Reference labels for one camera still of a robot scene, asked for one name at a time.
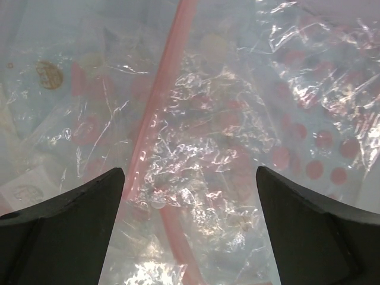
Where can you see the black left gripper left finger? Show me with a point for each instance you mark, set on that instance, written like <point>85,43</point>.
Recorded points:
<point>62,240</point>

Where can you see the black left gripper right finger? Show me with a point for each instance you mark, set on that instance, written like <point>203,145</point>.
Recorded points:
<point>316,239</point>

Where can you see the clear red-dotted zip bag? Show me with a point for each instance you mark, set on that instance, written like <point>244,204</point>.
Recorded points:
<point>292,86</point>

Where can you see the clear zip bag pile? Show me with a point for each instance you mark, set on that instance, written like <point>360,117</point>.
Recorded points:
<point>75,77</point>

